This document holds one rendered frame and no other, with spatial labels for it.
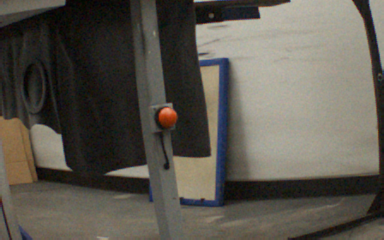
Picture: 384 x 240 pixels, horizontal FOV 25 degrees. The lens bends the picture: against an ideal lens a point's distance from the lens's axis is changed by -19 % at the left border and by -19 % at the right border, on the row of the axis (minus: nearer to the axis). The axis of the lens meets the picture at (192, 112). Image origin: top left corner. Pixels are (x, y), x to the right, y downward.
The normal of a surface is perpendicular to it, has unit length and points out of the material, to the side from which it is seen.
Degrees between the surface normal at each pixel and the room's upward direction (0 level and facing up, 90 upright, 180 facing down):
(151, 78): 90
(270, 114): 90
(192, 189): 77
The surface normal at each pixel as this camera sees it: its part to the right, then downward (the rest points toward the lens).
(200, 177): -0.81, -0.08
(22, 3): 0.87, -0.08
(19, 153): 0.56, -0.24
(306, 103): -0.79, 0.13
